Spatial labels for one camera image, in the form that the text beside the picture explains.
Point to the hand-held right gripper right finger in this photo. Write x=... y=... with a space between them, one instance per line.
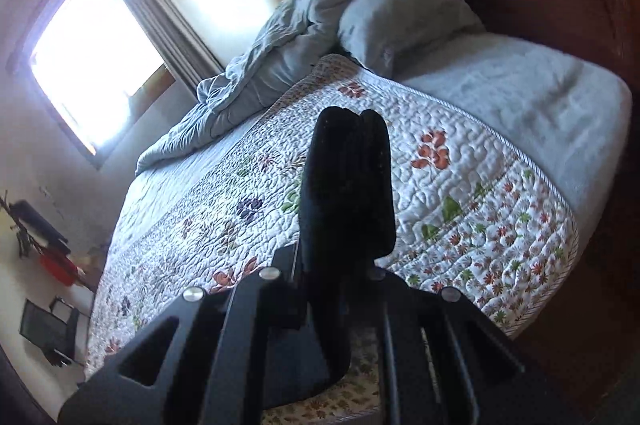
x=387 y=287

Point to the grey bed sheet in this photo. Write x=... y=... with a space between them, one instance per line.
x=540 y=105

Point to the red hanging garment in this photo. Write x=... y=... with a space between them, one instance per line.
x=57 y=270

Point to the black office chair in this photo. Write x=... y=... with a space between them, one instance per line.
x=47 y=330

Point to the grey curtain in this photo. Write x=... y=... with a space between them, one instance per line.
x=165 y=35

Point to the black pants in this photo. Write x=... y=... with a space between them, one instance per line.
x=345 y=185

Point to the wall coat rack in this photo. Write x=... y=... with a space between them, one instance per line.
x=20 y=235

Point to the black hanging garment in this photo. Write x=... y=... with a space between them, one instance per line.
x=40 y=225

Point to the grey duvet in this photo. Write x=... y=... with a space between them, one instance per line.
x=300 y=30

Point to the floral quilted bedspread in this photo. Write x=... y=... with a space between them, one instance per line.
x=200 y=215

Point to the grey pillow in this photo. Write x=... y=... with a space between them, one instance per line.
x=405 y=20

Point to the wooden framed window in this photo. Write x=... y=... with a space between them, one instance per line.
x=85 y=55

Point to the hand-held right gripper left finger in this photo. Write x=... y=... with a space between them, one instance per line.
x=286 y=287

